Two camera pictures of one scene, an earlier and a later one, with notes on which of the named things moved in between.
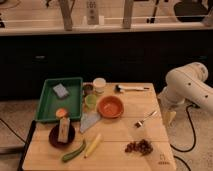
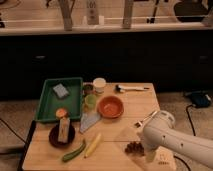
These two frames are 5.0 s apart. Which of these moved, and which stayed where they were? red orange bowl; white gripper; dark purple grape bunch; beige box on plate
Moved: white gripper
Stayed: beige box on plate; dark purple grape bunch; red orange bowl
